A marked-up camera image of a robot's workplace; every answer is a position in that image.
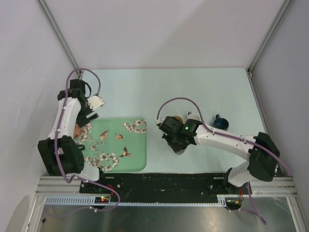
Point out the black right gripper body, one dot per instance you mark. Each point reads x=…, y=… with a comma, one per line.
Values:
x=172, y=141

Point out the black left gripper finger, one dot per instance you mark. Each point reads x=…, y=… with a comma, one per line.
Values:
x=82, y=122
x=93, y=117

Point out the green floral tray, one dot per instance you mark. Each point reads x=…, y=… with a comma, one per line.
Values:
x=115, y=144

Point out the aluminium frame rail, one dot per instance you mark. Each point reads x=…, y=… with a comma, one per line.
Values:
x=57, y=185

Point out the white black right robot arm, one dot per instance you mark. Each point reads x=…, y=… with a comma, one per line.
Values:
x=259, y=152

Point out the brown small cup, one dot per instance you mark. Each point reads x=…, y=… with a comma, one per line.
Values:
x=180, y=151

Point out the aluminium corner post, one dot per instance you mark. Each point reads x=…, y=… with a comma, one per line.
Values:
x=278, y=19
x=57, y=32

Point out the left aluminium corner post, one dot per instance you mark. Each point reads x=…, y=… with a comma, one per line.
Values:
x=57, y=32

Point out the pink cup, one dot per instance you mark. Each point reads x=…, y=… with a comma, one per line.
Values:
x=78, y=131

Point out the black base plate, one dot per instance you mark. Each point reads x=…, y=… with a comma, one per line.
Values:
x=170, y=188

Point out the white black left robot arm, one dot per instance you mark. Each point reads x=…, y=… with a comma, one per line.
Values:
x=73, y=112

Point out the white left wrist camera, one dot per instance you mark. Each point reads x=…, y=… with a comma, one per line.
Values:
x=95, y=102

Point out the dark blue mug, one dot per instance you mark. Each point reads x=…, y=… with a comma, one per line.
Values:
x=220, y=123

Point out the right aluminium corner post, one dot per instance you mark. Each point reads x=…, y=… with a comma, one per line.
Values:
x=278, y=19

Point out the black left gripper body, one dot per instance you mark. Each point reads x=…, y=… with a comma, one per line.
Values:
x=85, y=110

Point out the light blue coffee mug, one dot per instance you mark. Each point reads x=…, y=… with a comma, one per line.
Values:
x=193, y=116

